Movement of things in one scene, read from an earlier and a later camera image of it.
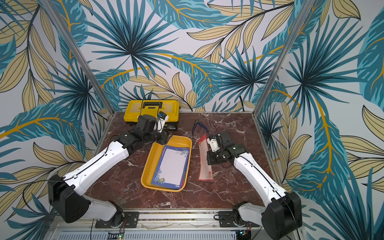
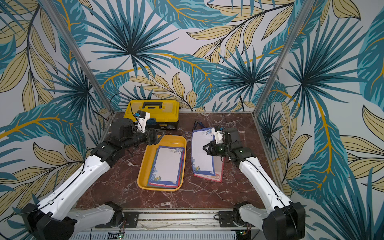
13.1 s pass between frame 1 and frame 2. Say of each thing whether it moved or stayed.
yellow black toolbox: stayed
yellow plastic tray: moved
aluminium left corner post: stayed
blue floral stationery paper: moved
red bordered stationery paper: moved
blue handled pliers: stayed
